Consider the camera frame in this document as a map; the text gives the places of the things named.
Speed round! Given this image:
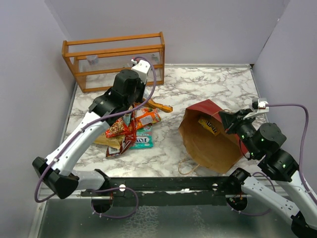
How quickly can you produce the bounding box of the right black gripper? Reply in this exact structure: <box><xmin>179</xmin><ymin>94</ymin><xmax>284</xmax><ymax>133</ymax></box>
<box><xmin>218</xmin><ymin>108</ymin><xmax>260</xmax><ymax>157</ymax></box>

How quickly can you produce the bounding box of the yellow M&M's candy bag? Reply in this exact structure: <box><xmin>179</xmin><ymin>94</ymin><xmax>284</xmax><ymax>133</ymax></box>
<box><xmin>198</xmin><ymin>117</ymin><xmax>220</xmax><ymax>136</ymax></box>

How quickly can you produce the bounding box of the red brown paper bag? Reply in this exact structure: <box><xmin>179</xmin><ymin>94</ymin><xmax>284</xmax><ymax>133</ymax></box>
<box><xmin>178</xmin><ymin>100</ymin><xmax>248</xmax><ymax>174</ymax></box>

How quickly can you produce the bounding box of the yellow Werther's candy bag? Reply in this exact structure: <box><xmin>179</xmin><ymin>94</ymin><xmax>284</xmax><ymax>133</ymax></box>
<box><xmin>145</xmin><ymin>99</ymin><xmax>173</xmax><ymax>113</ymax></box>

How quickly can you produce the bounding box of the orange silver snack packet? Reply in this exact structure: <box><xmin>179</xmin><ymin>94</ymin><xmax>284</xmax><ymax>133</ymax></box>
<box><xmin>135</xmin><ymin>107</ymin><xmax>161</xmax><ymax>130</ymax></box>

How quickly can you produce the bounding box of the teal Fox's candy bag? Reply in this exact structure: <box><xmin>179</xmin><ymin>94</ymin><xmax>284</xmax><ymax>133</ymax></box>
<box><xmin>130</xmin><ymin>124</ymin><xmax>154</xmax><ymax>149</ymax></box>

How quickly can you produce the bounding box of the red white chips bag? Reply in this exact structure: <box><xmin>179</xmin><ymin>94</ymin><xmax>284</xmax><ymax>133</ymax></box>
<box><xmin>106</xmin><ymin>119</ymin><xmax>136</xmax><ymax>157</ymax></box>

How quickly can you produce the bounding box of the gold teal chips bag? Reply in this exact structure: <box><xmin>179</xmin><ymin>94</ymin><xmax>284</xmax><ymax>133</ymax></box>
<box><xmin>94</xmin><ymin>132</ymin><xmax>125</xmax><ymax>149</ymax></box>

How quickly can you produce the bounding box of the red pretzel snack bag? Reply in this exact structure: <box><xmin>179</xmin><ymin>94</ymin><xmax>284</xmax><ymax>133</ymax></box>
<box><xmin>106</xmin><ymin>118</ymin><xmax>130</xmax><ymax>138</ymax></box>

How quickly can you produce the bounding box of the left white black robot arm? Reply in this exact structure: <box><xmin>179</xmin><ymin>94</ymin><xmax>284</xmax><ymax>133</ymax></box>
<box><xmin>32</xmin><ymin>67</ymin><xmax>149</xmax><ymax>203</ymax></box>

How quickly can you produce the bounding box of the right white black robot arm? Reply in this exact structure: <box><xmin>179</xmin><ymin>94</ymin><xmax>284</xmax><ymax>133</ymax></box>
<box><xmin>219</xmin><ymin>109</ymin><xmax>317</xmax><ymax>238</ymax></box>

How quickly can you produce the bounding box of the orange wooden rack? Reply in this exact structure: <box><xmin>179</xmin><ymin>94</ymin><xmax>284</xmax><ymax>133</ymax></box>
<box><xmin>61</xmin><ymin>32</ymin><xmax>165</xmax><ymax>93</ymax></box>

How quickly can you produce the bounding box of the small patterned cup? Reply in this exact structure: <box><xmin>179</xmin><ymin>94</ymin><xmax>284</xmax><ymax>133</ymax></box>
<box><xmin>86</xmin><ymin>55</ymin><xmax>99</xmax><ymax>65</ymax></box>

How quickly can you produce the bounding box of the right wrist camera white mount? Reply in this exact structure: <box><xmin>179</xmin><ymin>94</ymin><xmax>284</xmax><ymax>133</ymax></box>
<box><xmin>243</xmin><ymin>98</ymin><xmax>269</xmax><ymax>119</ymax></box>

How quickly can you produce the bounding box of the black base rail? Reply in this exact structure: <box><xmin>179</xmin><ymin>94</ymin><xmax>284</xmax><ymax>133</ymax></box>
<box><xmin>81</xmin><ymin>176</ymin><xmax>248</xmax><ymax>207</ymax></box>

